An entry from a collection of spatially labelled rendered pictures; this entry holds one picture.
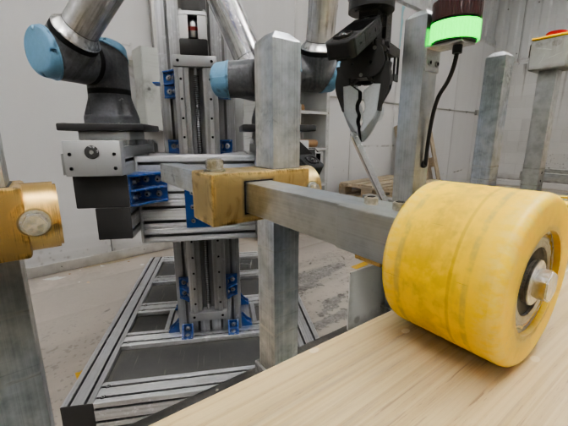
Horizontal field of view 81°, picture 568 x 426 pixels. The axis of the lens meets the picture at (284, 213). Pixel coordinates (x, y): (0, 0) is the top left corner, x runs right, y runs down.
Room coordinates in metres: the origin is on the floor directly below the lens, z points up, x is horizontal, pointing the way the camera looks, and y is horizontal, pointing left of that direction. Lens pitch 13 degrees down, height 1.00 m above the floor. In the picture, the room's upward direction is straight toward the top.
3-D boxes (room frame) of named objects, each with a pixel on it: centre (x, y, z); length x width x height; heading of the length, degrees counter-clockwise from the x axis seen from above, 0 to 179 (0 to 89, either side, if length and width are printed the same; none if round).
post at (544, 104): (0.81, -0.61, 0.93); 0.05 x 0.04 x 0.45; 126
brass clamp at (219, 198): (0.36, 0.03, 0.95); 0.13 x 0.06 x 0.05; 126
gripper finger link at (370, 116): (0.57, -0.15, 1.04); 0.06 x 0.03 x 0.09; 146
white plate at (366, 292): (0.55, -0.21, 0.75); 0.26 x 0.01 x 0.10; 126
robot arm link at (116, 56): (1.03, 0.52, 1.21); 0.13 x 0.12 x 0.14; 161
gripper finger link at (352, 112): (0.59, -0.13, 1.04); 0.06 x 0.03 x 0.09; 146
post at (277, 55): (0.37, 0.01, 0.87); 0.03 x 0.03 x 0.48; 36
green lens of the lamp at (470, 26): (0.48, -0.22, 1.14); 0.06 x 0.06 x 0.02
